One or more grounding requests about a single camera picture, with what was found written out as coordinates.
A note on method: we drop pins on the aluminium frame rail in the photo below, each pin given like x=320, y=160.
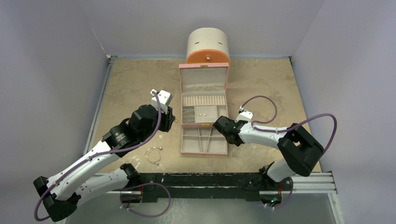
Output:
x=85, y=85

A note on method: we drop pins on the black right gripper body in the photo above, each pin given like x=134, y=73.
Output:
x=221, y=124

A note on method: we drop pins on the pink jewelry box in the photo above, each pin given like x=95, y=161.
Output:
x=203, y=90

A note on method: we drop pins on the round beige orange box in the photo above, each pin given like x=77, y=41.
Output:
x=207, y=45

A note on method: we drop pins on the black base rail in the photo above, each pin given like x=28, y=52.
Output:
x=252, y=187

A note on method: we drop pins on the pink box pull-out drawer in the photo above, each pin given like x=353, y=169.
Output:
x=203, y=141

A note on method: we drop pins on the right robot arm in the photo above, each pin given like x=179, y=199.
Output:
x=300, y=150

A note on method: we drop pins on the silver pearl bangle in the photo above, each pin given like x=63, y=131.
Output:
x=153, y=155

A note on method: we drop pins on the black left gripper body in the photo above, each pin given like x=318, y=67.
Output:
x=164, y=122

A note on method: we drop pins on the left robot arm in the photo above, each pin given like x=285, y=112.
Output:
x=61, y=194

